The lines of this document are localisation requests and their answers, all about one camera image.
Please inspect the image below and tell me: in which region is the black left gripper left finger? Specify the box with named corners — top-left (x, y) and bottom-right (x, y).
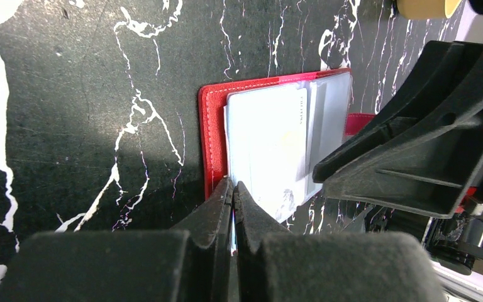
top-left (0, 178), bottom-right (233, 301)

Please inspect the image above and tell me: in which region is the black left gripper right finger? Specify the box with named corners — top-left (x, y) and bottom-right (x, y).
top-left (233, 182), bottom-right (445, 301)

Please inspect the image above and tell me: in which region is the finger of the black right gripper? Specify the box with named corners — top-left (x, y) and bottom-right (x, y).
top-left (313, 41), bottom-right (483, 219)

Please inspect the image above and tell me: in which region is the red card holder wallet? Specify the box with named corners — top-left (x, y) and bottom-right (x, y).
top-left (197, 67), bottom-right (375, 202)

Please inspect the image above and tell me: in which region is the silver VIP card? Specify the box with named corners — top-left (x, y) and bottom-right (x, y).
top-left (225, 84), bottom-right (308, 223)

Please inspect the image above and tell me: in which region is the orange card tray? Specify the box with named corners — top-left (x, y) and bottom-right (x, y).
top-left (396, 0), bottom-right (462, 20)

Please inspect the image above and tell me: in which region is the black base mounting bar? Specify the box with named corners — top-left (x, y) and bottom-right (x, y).
top-left (364, 206), bottom-right (483, 276)

